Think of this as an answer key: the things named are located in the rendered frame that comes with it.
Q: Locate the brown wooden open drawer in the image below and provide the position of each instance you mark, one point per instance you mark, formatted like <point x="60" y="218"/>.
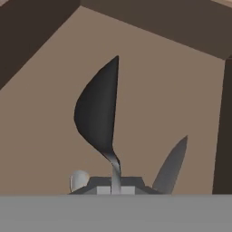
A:
<point x="157" y="90"/>

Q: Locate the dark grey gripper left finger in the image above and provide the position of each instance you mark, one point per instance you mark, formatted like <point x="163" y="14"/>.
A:
<point x="101" y="184"/>

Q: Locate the grey metallic utensil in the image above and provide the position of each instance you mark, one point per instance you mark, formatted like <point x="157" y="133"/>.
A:
<point x="172" y="166"/>

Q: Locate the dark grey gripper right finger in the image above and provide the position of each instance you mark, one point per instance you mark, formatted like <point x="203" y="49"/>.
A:
<point x="132" y="184"/>

